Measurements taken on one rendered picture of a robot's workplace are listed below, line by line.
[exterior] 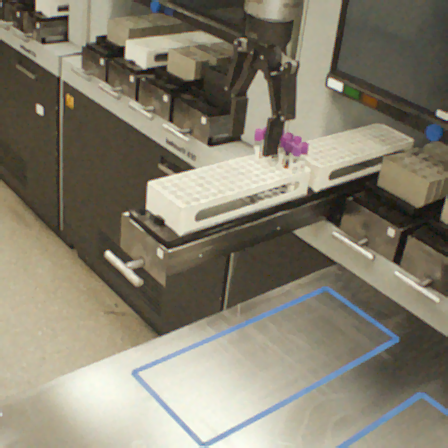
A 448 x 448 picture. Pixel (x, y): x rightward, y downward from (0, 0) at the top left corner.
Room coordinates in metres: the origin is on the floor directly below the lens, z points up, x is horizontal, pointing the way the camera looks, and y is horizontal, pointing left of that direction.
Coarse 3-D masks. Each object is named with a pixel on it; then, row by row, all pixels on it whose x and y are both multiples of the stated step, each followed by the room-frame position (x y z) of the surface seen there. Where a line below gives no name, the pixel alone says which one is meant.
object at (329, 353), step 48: (288, 288) 0.85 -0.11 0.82; (336, 288) 0.86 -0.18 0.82; (192, 336) 0.71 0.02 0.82; (240, 336) 0.73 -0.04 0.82; (288, 336) 0.74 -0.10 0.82; (336, 336) 0.75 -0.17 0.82; (384, 336) 0.76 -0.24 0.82; (432, 336) 0.77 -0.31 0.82; (48, 384) 0.59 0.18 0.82; (96, 384) 0.60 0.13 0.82; (144, 384) 0.61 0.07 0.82; (192, 384) 0.62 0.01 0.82; (240, 384) 0.64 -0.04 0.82; (288, 384) 0.65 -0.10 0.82; (336, 384) 0.65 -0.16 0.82; (384, 384) 0.66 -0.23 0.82; (432, 384) 0.67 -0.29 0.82; (0, 432) 0.51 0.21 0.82; (48, 432) 0.52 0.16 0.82; (96, 432) 0.53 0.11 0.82; (144, 432) 0.54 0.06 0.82; (192, 432) 0.55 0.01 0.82; (240, 432) 0.56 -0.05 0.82; (288, 432) 0.56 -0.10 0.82; (336, 432) 0.57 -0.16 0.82; (384, 432) 0.58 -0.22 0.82; (432, 432) 0.59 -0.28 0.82
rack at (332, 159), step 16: (368, 128) 1.42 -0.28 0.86; (384, 128) 1.43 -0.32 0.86; (320, 144) 1.29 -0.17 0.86; (336, 144) 1.30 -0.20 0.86; (352, 144) 1.32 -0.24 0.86; (368, 144) 1.33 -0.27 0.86; (384, 144) 1.34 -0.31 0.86; (400, 144) 1.35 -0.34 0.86; (320, 160) 1.21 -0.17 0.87; (336, 160) 1.23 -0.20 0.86; (352, 160) 1.24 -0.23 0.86; (368, 160) 1.34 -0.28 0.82; (320, 176) 1.18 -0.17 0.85; (336, 176) 1.27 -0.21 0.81; (352, 176) 1.25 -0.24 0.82
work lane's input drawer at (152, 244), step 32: (320, 192) 1.18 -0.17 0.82; (352, 192) 1.23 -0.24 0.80; (128, 224) 1.01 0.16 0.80; (160, 224) 0.99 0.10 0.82; (224, 224) 1.02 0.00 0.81; (256, 224) 1.06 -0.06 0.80; (288, 224) 1.11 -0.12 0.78; (160, 256) 0.94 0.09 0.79; (192, 256) 0.96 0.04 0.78; (224, 256) 1.01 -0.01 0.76
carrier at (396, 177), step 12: (384, 168) 1.22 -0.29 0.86; (396, 168) 1.21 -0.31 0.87; (408, 168) 1.20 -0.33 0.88; (384, 180) 1.22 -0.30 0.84; (396, 180) 1.20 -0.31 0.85; (408, 180) 1.18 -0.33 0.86; (420, 180) 1.16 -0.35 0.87; (432, 180) 1.16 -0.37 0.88; (396, 192) 1.20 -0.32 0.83; (408, 192) 1.18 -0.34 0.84; (420, 192) 1.16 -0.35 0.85; (420, 204) 1.15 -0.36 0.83
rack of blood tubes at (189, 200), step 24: (216, 168) 1.13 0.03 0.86; (240, 168) 1.14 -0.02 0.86; (264, 168) 1.16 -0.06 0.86; (168, 192) 1.02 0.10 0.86; (192, 192) 1.02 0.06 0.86; (216, 192) 1.03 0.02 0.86; (240, 192) 1.05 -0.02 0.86; (264, 192) 1.13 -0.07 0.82; (288, 192) 1.14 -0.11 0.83; (168, 216) 0.99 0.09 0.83; (192, 216) 0.98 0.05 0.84; (216, 216) 1.02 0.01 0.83
